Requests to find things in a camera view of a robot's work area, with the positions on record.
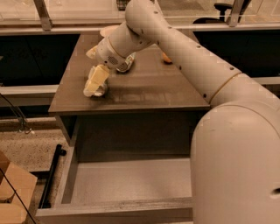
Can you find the open grey top drawer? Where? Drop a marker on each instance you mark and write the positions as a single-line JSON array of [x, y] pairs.
[[126, 169]]

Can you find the beige bowl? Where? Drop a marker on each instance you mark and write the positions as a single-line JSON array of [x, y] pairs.
[[105, 31]]

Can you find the cardboard box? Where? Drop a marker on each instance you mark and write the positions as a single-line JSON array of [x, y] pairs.
[[16, 189]]

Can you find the black office chair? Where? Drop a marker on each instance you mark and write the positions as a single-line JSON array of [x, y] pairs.
[[230, 14]]

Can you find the plaid basket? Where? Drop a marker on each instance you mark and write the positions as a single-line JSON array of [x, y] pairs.
[[122, 4]]

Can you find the metal window frame rail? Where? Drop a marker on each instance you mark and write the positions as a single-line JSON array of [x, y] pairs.
[[20, 13]]

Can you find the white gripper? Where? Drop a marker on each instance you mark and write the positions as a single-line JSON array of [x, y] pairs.
[[105, 56]]

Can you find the orange fruit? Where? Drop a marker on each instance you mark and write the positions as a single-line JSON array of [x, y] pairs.
[[166, 59]]

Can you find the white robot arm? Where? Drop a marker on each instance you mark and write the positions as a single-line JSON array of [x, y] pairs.
[[235, 151]]

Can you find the grey cabinet with glossy top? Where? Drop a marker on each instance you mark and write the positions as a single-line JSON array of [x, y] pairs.
[[150, 112]]

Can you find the black left floor bar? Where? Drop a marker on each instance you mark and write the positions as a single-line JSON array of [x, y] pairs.
[[44, 202]]

